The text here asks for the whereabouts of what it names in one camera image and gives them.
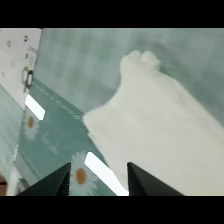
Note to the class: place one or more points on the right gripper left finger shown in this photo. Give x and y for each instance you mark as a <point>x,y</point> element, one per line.
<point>53,185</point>

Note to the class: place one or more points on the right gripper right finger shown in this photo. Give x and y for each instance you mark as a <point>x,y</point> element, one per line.
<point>146,185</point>

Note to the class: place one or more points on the white T-shirt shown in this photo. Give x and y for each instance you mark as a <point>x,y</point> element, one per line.
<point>160,133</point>

